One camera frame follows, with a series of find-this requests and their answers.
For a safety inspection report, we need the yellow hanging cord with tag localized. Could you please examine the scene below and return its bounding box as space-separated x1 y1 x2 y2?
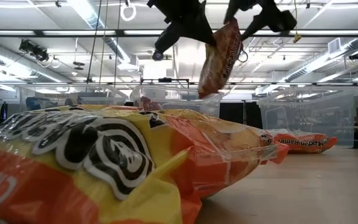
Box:
292 0 303 44

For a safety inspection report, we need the orange Maruchan ramen pack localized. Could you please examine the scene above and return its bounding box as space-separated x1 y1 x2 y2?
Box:
267 128 339 155
0 104 290 224

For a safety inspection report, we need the white ceiling vent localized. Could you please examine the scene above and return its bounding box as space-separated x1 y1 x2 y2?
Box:
328 37 342 55

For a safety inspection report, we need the dark monitor with blue light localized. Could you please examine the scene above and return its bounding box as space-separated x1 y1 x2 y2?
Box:
0 101 9 122

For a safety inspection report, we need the black panel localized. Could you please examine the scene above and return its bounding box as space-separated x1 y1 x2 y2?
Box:
245 101 262 129
221 101 244 126

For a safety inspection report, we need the thin black horizontal bar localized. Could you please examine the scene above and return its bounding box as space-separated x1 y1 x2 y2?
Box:
0 81 358 86

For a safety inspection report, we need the round black ceiling camera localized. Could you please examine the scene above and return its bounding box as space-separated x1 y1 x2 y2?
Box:
152 49 165 62

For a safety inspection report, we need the white cable ring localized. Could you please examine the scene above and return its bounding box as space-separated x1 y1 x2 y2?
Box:
119 2 137 22

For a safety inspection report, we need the black rig camera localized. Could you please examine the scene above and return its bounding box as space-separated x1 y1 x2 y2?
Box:
19 39 50 62

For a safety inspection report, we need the red Maruchan ramen pack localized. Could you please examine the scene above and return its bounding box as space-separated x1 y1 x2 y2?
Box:
198 17 246 100
139 95 162 112

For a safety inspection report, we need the clear plastic bin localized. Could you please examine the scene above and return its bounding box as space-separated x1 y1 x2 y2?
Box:
257 86 358 147
19 84 129 113
129 84 224 118

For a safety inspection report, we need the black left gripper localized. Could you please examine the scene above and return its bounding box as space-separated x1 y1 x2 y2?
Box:
147 0 218 47

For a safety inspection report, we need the thin black hanging cable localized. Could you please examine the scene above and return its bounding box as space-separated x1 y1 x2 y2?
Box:
98 0 109 88
114 0 122 90
86 0 103 89

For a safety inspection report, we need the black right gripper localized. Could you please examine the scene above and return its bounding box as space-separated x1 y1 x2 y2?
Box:
224 0 280 42

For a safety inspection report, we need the black crossbar with lights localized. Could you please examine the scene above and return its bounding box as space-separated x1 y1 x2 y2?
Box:
0 28 358 39

